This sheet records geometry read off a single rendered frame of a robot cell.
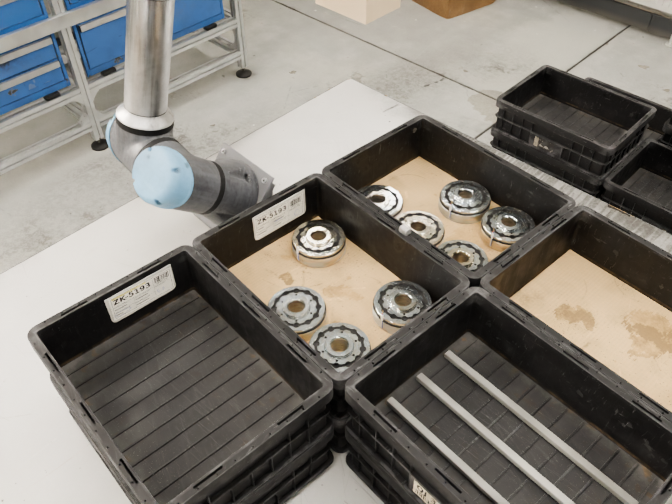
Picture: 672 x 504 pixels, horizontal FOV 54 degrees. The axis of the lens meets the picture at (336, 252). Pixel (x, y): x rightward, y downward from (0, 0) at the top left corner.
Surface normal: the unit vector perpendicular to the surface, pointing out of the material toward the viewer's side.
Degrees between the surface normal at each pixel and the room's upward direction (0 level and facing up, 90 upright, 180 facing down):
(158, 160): 51
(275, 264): 0
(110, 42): 90
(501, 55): 0
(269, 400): 0
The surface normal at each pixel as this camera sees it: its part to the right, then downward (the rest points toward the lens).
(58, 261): -0.01, -0.70
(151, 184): -0.47, -0.01
